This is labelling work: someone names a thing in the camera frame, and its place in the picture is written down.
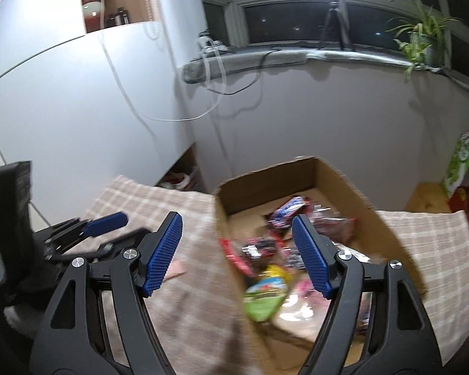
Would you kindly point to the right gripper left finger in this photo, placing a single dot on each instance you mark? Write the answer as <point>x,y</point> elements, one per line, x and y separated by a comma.
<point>156,251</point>

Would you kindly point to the Snickers chocolate bar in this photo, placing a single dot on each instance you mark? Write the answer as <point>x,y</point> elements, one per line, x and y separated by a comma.
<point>281,217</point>

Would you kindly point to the green snack bag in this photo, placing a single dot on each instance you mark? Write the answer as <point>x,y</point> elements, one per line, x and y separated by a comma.
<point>457,172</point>

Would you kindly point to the red date cake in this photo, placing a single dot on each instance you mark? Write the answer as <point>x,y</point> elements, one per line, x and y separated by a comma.
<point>253,256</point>
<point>338,229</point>

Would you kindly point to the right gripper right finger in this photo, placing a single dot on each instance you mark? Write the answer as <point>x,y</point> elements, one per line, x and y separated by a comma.
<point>318,254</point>

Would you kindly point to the green jelly cup snack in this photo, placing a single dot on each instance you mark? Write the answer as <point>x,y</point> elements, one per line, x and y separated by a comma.
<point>264,298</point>

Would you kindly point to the white power strip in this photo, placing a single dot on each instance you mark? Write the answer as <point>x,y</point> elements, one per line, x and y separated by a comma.
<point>209,47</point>

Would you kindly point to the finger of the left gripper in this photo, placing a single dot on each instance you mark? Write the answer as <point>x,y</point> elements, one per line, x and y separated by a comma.
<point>108,249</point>
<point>104,225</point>

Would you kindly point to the pink plaid tablecloth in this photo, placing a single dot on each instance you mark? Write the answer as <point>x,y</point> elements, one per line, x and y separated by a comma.
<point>196,316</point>

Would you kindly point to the green spider plant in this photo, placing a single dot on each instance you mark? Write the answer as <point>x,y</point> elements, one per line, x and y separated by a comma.
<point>422,39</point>

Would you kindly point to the pink wrapped snack packet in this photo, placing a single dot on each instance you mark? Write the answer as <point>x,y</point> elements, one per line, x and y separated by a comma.
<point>175,270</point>

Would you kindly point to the small yellow candy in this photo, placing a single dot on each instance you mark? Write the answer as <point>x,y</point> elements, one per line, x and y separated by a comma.
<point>276,271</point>

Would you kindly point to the brown cardboard box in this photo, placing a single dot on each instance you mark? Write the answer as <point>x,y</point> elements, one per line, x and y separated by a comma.
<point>254,212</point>

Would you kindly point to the grey windowsill cloth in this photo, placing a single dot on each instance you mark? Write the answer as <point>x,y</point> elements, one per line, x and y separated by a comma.
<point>197,70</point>

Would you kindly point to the black light tripod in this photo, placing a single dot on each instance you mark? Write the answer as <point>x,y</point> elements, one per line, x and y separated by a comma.
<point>335,30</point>

